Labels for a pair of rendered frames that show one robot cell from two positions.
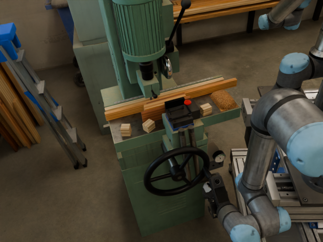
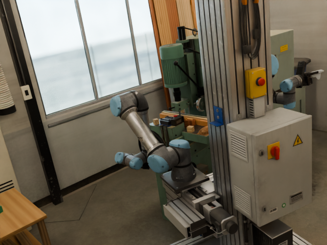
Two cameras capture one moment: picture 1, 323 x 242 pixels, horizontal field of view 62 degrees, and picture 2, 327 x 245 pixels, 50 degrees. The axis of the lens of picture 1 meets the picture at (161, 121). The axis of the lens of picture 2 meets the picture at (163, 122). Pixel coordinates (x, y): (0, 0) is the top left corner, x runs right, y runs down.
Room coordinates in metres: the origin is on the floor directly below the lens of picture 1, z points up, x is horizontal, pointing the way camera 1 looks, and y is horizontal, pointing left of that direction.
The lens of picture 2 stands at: (-0.44, -2.18, 1.83)
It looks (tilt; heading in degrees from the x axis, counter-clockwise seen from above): 19 degrees down; 60
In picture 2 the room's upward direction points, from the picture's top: 8 degrees counter-clockwise
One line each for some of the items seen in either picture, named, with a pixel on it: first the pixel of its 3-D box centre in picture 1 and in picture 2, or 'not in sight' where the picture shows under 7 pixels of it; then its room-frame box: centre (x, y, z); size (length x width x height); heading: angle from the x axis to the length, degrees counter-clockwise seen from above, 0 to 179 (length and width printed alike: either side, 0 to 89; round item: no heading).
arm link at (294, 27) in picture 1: (290, 18); (286, 99); (1.34, -0.73, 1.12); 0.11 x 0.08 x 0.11; 97
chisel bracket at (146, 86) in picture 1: (148, 83); (180, 105); (1.03, 0.04, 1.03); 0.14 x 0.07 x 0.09; 13
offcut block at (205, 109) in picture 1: (205, 109); (190, 129); (0.92, -0.21, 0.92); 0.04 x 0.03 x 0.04; 109
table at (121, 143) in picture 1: (176, 121); (180, 131); (0.92, -0.07, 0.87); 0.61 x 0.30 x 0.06; 103
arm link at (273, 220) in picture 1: (267, 217); (135, 161); (0.41, -0.30, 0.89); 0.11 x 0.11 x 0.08; 9
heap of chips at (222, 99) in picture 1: (223, 97); (207, 129); (1.00, -0.30, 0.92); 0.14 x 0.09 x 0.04; 13
